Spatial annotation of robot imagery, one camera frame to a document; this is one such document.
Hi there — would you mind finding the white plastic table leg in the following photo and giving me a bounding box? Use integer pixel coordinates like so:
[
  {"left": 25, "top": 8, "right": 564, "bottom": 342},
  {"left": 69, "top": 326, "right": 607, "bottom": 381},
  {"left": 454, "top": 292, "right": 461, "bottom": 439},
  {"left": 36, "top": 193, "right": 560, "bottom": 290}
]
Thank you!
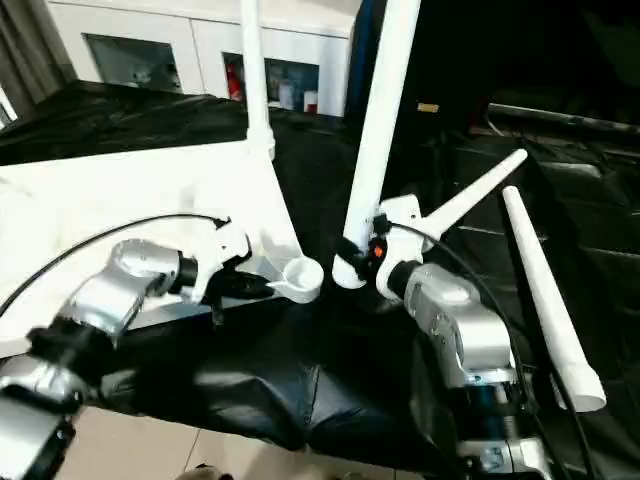
[
  {"left": 239, "top": 0, "right": 277, "bottom": 163},
  {"left": 501, "top": 186, "right": 609, "bottom": 414},
  {"left": 418, "top": 149, "right": 530, "bottom": 241},
  {"left": 331, "top": 0, "right": 422, "bottom": 292}
]

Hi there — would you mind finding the white plastic table top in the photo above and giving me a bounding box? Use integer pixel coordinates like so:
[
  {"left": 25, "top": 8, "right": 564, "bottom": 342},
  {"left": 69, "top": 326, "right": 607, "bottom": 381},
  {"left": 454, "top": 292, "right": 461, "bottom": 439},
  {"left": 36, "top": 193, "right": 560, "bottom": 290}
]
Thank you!
[{"left": 0, "top": 138, "right": 327, "bottom": 358}]

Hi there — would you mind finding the black work mat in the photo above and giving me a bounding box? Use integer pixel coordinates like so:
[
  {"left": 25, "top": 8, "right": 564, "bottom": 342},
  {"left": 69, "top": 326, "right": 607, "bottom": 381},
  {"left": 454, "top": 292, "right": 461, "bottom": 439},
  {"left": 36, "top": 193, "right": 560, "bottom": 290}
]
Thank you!
[{"left": 0, "top": 80, "right": 640, "bottom": 480}]

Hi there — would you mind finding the white glass-door cabinet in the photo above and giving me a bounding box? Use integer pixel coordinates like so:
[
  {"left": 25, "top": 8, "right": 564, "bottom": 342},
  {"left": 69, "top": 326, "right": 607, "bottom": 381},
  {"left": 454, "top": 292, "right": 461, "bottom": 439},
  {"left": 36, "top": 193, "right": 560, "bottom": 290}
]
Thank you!
[{"left": 45, "top": 0, "right": 363, "bottom": 117}]

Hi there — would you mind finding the black backdrop cloth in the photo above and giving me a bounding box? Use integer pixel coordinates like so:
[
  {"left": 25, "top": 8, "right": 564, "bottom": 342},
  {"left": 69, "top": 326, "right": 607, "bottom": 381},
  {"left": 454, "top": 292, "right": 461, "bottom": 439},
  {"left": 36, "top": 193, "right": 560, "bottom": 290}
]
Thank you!
[{"left": 345, "top": 0, "right": 640, "bottom": 136}]

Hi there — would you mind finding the grey curtain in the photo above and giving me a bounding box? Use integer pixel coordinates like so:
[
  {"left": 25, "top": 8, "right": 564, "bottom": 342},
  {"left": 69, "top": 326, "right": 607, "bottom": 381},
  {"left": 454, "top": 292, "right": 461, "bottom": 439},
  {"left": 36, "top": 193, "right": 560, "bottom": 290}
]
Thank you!
[{"left": 0, "top": 0, "right": 79, "bottom": 113}]

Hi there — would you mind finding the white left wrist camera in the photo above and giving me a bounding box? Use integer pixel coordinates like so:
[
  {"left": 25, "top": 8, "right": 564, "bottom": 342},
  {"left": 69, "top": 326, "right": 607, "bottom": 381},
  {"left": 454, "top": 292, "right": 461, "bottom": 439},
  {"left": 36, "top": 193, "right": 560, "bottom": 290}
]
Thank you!
[{"left": 183, "top": 220, "right": 253, "bottom": 308}]

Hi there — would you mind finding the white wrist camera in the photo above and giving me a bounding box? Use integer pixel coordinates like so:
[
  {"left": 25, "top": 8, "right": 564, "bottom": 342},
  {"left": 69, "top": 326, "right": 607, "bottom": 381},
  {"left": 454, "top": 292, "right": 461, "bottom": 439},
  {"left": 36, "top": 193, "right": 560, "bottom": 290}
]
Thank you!
[
  {"left": 370, "top": 194, "right": 428, "bottom": 298},
  {"left": 183, "top": 220, "right": 253, "bottom": 308}
]

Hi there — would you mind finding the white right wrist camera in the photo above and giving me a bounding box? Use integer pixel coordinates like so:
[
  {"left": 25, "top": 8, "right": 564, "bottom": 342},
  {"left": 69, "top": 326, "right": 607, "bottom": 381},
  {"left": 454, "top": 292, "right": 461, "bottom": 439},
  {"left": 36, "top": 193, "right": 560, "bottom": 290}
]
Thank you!
[{"left": 370, "top": 194, "right": 428, "bottom": 298}]

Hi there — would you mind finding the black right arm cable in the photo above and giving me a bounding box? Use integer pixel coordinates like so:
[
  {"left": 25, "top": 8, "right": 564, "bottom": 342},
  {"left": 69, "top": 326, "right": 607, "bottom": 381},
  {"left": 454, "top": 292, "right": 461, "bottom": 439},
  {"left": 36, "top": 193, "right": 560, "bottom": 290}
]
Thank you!
[{"left": 375, "top": 222, "right": 591, "bottom": 480}]

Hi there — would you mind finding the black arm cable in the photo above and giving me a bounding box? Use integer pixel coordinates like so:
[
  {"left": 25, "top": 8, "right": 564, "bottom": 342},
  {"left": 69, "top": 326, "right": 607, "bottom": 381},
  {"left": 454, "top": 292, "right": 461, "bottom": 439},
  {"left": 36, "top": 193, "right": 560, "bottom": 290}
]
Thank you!
[
  {"left": 0, "top": 212, "right": 233, "bottom": 313},
  {"left": 375, "top": 222, "right": 591, "bottom": 480}
]

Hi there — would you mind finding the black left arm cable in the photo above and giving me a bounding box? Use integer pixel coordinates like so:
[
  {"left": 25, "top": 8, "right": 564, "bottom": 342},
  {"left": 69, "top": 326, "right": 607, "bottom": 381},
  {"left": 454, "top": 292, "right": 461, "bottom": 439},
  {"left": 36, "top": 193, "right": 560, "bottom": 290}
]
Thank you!
[{"left": 0, "top": 212, "right": 233, "bottom": 313}]

